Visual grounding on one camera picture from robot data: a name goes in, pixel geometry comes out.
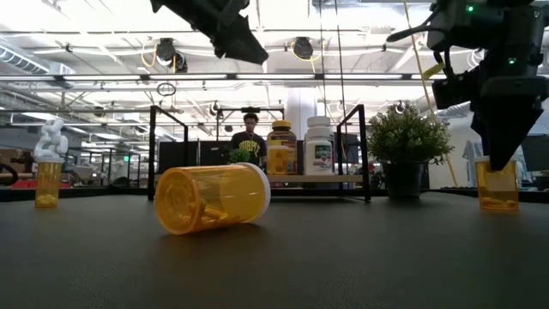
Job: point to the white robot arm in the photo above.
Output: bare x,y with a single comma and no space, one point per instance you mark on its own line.
50,139

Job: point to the yellow-capped brown medicine bottle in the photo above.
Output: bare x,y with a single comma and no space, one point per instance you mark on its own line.
283,135

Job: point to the large amber pill bottle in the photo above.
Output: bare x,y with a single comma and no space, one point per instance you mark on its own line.
214,197

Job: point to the black table mat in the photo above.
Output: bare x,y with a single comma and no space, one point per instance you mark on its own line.
343,257

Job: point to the large white aspirin bottle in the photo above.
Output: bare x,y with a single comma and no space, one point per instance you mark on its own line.
318,150

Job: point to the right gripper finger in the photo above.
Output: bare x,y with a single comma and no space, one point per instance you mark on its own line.
478,133
508,124

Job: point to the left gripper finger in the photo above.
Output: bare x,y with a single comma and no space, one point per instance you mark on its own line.
240,40

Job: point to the slim amber pill bottle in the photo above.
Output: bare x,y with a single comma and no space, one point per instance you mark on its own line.
48,184

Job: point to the green potted plant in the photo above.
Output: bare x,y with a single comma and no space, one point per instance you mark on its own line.
407,137

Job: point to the person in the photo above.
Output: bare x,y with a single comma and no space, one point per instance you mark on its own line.
250,143

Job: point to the small green plant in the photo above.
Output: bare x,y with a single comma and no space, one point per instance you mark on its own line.
239,155

